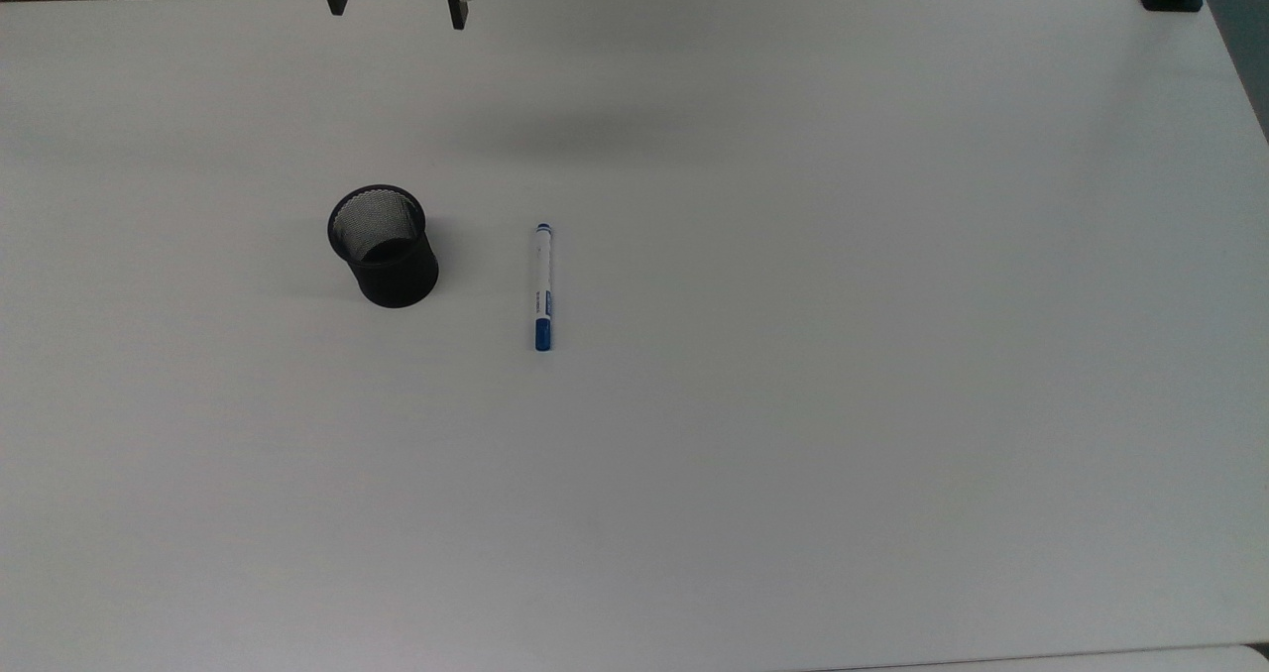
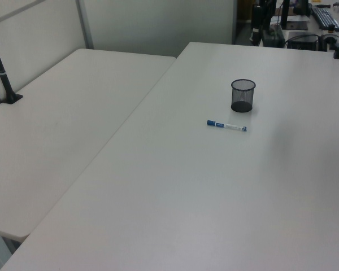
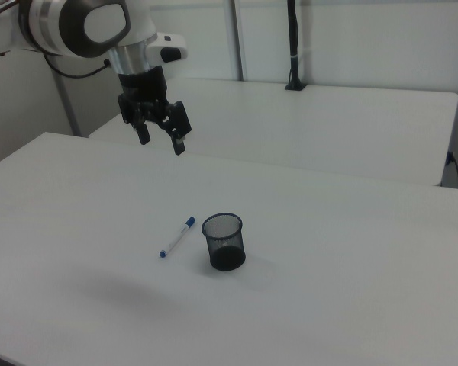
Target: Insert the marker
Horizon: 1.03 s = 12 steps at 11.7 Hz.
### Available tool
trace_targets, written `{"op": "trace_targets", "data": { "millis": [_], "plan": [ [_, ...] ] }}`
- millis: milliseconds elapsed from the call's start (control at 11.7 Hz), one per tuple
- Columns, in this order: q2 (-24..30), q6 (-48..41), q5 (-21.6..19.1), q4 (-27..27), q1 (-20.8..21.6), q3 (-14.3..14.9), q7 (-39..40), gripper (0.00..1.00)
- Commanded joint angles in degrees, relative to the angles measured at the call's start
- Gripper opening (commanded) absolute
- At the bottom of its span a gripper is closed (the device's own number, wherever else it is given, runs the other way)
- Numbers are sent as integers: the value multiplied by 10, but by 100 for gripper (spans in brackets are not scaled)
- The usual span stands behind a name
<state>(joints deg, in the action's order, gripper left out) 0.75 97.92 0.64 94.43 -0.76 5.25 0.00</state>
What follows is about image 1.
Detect white marker with blue cap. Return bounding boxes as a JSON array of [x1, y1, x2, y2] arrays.
[[533, 222, 555, 353]]

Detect black mesh pen holder cup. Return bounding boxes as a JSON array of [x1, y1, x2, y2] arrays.
[[326, 184, 440, 310]]

